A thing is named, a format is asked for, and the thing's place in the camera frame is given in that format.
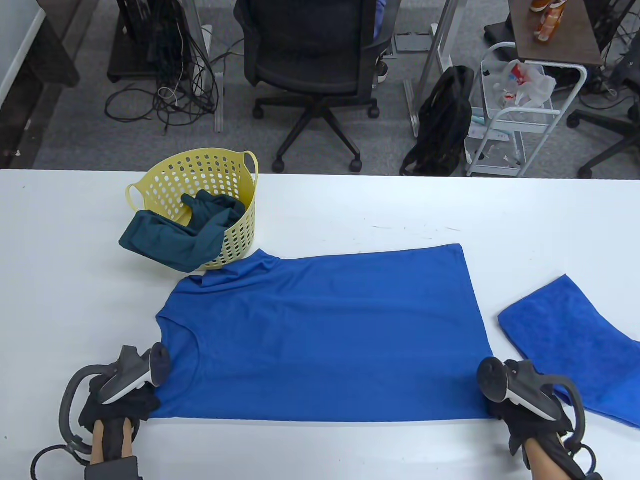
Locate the person's left hand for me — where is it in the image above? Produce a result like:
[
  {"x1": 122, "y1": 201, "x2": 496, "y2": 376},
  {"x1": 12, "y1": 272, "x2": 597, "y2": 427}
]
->
[{"x1": 77, "y1": 375, "x2": 162, "y2": 426}]

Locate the person's right hand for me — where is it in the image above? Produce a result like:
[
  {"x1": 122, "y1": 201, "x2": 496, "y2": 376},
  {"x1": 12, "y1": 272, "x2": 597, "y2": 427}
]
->
[{"x1": 487, "y1": 395, "x2": 576, "y2": 456}]

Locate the dark green clothes garment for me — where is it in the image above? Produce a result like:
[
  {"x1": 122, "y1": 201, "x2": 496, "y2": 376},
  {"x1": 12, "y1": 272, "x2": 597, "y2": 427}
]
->
[{"x1": 119, "y1": 190, "x2": 247, "y2": 273}]

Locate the blue clothes shirt white tag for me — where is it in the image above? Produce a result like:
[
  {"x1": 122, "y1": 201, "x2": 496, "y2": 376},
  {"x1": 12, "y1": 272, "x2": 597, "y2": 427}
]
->
[{"x1": 150, "y1": 243, "x2": 496, "y2": 423}]

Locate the yellow perforated laundry basket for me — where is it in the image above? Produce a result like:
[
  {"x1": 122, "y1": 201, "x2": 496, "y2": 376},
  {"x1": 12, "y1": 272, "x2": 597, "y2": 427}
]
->
[{"x1": 125, "y1": 148, "x2": 259, "y2": 272}]

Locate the person's right forearm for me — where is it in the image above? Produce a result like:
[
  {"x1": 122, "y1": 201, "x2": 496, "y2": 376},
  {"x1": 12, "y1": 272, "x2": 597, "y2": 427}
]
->
[{"x1": 522, "y1": 440, "x2": 586, "y2": 480}]

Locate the grey handheld controller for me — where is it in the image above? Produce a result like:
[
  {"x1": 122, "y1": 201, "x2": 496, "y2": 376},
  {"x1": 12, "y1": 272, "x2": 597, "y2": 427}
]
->
[
  {"x1": 476, "y1": 357, "x2": 587, "y2": 453},
  {"x1": 58, "y1": 342, "x2": 171, "y2": 448}
]

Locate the black sensor box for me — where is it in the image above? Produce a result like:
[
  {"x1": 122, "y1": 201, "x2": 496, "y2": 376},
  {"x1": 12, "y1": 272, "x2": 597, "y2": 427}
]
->
[{"x1": 84, "y1": 455, "x2": 143, "y2": 480}]

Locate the white utility cart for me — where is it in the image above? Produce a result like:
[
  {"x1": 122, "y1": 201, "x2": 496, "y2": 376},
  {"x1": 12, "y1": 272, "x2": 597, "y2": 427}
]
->
[{"x1": 464, "y1": 42, "x2": 588, "y2": 178}]

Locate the grey metal desk leg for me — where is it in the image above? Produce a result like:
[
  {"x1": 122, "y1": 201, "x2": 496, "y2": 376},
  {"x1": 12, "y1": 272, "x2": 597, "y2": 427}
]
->
[{"x1": 185, "y1": 0, "x2": 225, "y2": 133}]

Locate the black swivel chair base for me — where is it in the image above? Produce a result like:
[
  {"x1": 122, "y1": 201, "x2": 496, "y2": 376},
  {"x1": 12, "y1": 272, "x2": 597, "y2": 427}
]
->
[{"x1": 566, "y1": 65, "x2": 640, "y2": 180}]

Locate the black backpack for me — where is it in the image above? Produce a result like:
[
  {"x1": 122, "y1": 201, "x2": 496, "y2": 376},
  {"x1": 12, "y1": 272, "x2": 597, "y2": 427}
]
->
[{"x1": 400, "y1": 65, "x2": 476, "y2": 177}]

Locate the white plastic bag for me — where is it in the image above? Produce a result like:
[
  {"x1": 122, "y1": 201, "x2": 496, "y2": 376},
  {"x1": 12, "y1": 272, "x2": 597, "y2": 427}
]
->
[{"x1": 492, "y1": 59, "x2": 557, "y2": 108}]

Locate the white power strip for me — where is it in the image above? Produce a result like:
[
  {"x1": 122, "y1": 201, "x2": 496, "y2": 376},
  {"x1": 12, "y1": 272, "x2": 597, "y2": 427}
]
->
[{"x1": 192, "y1": 25, "x2": 214, "y2": 98}]

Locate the dark brown desk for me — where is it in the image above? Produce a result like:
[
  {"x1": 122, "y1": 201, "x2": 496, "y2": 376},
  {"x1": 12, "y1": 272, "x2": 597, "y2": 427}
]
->
[{"x1": 0, "y1": 0, "x2": 81, "y2": 170}]

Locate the black equipment rack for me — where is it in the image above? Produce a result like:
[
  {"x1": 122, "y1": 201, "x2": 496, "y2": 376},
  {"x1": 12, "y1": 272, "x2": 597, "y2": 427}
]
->
[{"x1": 107, "y1": 0, "x2": 196, "y2": 83}]

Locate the white desk top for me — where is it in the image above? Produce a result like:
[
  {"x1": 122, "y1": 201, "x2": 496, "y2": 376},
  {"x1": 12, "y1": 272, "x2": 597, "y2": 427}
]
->
[{"x1": 0, "y1": 0, "x2": 47, "y2": 108}]

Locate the black office chair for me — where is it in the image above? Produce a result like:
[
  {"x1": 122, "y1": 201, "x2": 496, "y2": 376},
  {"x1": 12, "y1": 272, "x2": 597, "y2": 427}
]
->
[{"x1": 234, "y1": 0, "x2": 401, "y2": 174}]

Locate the brown wooden side table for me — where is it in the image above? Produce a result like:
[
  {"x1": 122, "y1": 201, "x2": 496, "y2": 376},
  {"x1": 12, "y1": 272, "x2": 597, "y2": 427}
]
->
[{"x1": 507, "y1": 0, "x2": 603, "y2": 67}]

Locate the black cable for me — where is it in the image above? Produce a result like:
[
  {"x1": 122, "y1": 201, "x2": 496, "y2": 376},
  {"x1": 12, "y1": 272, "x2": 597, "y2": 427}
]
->
[
  {"x1": 570, "y1": 445, "x2": 601, "y2": 476},
  {"x1": 30, "y1": 444, "x2": 88, "y2": 480}
]

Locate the bundle of black floor cables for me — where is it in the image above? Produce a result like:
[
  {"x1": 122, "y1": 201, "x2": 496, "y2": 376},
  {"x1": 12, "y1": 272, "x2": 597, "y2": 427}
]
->
[{"x1": 104, "y1": 30, "x2": 226, "y2": 133}]

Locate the grey metal desk frame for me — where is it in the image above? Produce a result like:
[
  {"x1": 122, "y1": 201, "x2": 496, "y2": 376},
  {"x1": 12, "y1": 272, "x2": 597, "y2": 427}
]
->
[{"x1": 395, "y1": 0, "x2": 463, "y2": 138}]

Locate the tangle of black cables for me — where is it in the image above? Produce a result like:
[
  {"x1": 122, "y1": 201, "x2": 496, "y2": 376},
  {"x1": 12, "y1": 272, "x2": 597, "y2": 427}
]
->
[{"x1": 580, "y1": 0, "x2": 640, "y2": 111}]

